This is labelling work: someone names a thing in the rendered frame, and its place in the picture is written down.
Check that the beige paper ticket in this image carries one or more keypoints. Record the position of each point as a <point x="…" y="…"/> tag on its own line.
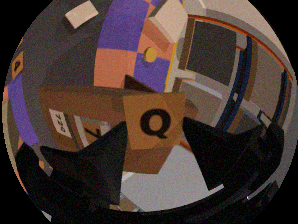
<point x="59" y="122"/>

